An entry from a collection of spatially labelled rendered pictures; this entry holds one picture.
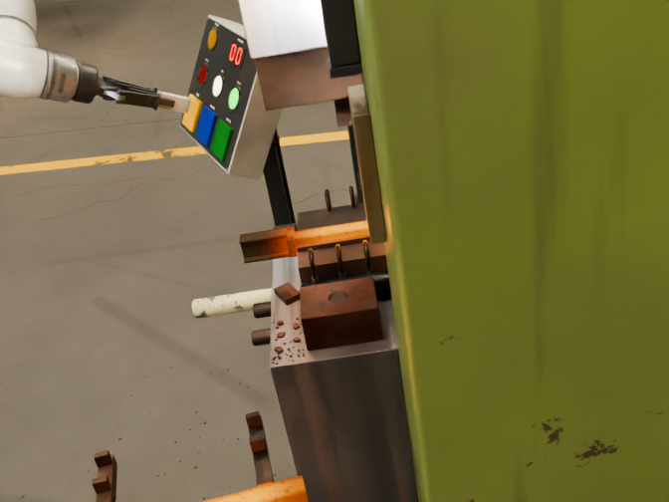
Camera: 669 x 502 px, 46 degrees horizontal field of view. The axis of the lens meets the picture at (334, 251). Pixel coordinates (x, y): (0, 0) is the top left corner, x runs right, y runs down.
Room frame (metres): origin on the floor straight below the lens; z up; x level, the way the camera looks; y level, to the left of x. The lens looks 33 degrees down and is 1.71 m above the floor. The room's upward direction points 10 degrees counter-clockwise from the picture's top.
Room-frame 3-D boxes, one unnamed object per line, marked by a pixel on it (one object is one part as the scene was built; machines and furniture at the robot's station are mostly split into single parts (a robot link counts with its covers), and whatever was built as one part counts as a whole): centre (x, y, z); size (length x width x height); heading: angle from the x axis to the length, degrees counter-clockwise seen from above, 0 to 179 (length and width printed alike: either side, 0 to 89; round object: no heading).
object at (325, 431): (1.10, -0.16, 0.69); 0.56 x 0.38 x 0.45; 88
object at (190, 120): (1.77, 0.27, 1.01); 0.07 x 0.05 x 0.07; 23
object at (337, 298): (0.98, 0.01, 0.95); 0.12 x 0.09 x 0.07; 88
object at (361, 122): (0.84, -0.06, 1.27); 0.09 x 0.02 x 0.17; 178
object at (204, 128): (1.68, 0.24, 1.01); 0.07 x 0.05 x 0.07; 23
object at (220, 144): (1.59, 0.20, 1.01); 0.07 x 0.05 x 0.07; 23
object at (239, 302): (1.51, 0.13, 0.62); 0.44 x 0.05 x 0.05; 88
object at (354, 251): (1.15, -0.15, 0.96); 0.42 x 0.20 x 0.09; 88
